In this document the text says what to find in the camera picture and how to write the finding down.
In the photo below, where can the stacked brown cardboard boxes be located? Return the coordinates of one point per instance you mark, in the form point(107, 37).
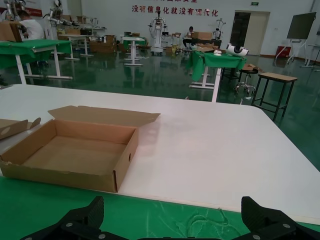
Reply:
point(102, 46)

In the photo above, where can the seated person dark clothes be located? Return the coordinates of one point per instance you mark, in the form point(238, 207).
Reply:
point(190, 31)

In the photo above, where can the white humanoid robot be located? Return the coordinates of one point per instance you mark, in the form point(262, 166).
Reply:
point(158, 32)

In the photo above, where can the red cabinet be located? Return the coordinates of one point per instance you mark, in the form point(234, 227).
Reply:
point(283, 51)

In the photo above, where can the silver armed robot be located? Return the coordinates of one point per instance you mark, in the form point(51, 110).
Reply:
point(55, 12)

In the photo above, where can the green table cloth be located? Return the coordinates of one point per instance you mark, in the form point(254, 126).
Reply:
point(37, 205)

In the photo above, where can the flat cardboard pieces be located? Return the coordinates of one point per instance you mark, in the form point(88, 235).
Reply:
point(250, 67)

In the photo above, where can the green exit sign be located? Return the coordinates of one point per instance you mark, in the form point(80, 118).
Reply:
point(255, 3)

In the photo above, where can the green covered white table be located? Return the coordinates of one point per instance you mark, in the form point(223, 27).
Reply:
point(37, 45)

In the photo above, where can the dark display on stand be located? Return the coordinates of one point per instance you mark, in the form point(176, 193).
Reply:
point(301, 25)

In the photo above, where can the wooden top metal stool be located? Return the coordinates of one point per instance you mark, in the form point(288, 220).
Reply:
point(277, 76)

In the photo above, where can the person in white shirt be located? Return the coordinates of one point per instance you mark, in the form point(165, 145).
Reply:
point(32, 28)

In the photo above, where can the open brown cardboard box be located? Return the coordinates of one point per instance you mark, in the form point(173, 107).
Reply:
point(75, 155)

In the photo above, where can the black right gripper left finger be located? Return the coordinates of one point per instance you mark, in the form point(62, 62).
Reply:
point(96, 212)

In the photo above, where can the small white object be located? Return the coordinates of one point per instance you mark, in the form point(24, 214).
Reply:
point(217, 52)

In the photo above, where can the white curved device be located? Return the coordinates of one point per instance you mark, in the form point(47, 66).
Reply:
point(235, 50)

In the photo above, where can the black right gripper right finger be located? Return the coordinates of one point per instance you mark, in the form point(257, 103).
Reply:
point(250, 215)

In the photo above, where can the red wall banner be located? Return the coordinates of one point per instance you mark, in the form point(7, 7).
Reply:
point(35, 12)

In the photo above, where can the black swivel stool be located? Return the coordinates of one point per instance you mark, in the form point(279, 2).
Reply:
point(248, 71)

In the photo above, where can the green draped white table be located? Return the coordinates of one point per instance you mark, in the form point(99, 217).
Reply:
point(220, 60)

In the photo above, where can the small white robot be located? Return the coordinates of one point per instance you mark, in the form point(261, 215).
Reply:
point(218, 32)

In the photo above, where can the wide brown cardboard box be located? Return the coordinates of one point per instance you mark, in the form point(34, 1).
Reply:
point(202, 35)

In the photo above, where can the flat cardboard piece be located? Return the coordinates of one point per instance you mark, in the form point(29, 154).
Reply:
point(12, 127)

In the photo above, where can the beige double door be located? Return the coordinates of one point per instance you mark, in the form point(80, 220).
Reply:
point(258, 32)

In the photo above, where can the small white desk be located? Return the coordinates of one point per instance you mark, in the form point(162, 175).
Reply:
point(133, 38)

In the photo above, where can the upright brown cardboard box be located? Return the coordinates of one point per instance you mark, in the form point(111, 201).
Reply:
point(7, 31)

